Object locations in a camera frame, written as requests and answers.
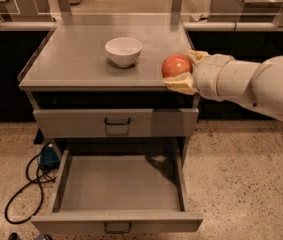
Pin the black top drawer handle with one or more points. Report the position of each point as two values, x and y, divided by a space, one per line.
118 122

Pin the black middle drawer handle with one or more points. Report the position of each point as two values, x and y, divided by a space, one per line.
117 228

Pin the black drawer handle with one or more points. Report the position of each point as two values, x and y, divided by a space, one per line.
118 122
117 228

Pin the closed grey top drawer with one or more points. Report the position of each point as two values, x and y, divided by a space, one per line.
84 123

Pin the blue power box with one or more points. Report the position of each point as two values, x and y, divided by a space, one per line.
48 159

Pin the steel background table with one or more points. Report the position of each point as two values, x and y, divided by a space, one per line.
244 10

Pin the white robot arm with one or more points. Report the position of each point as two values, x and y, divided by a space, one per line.
254 86

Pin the white ceramic bowl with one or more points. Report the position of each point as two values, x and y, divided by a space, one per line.
123 51

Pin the red apple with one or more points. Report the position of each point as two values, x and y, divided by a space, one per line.
175 65

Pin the grey drawer cabinet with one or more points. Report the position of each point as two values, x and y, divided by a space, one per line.
73 71

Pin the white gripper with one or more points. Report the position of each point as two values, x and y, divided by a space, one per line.
208 75

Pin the open grey middle drawer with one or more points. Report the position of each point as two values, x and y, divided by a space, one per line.
147 190

